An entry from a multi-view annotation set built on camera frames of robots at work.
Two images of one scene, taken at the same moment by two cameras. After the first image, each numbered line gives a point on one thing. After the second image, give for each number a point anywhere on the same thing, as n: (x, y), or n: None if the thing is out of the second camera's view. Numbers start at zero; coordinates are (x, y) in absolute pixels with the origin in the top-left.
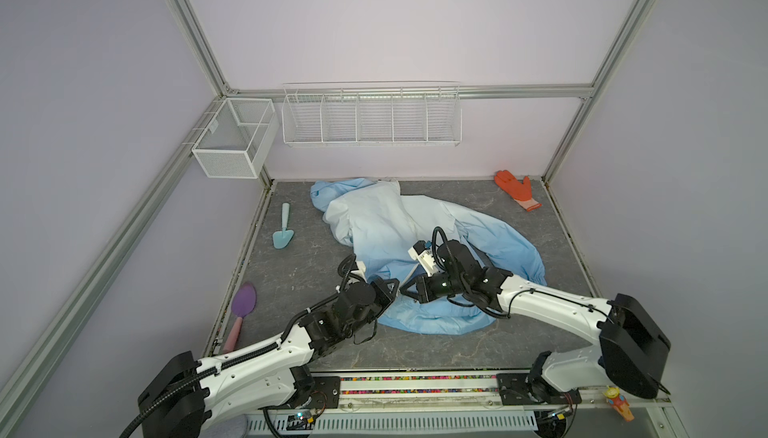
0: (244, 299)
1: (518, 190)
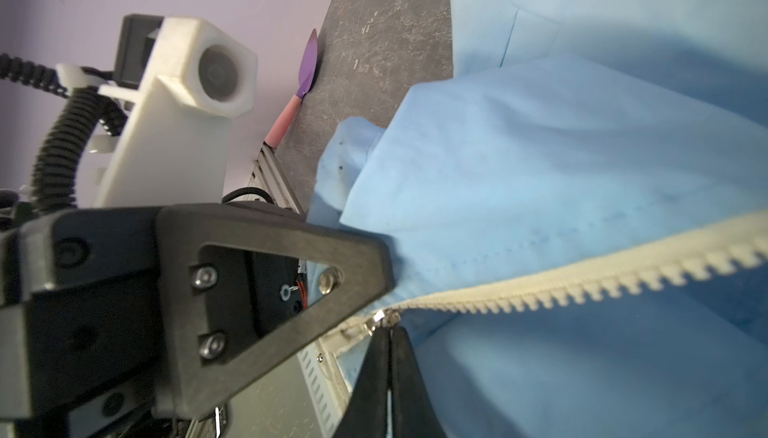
0: (282, 124)
1: None
